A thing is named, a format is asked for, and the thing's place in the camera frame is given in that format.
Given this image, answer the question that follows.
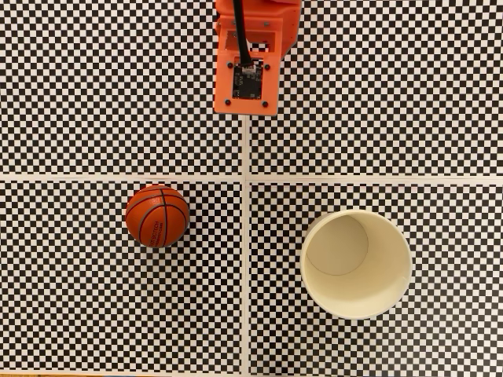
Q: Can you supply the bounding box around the small orange basketball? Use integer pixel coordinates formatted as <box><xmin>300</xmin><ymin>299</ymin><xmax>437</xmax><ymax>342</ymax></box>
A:
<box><xmin>124</xmin><ymin>184</ymin><xmax>191</xmax><ymax>249</ymax></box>

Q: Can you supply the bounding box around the white paper cup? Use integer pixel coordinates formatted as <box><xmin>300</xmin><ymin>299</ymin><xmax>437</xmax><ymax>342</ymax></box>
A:
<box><xmin>299</xmin><ymin>209</ymin><xmax>413</xmax><ymax>321</ymax></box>

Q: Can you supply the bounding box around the black camera cable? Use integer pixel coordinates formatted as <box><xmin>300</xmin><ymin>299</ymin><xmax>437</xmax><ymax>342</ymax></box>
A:
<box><xmin>231</xmin><ymin>0</ymin><xmax>255</xmax><ymax>66</ymax></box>

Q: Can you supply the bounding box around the orange camera mount with board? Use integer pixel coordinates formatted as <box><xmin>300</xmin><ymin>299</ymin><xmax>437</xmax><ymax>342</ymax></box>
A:
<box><xmin>214</xmin><ymin>15</ymin><xmax>285</xmax><ymax>117</ymax></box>

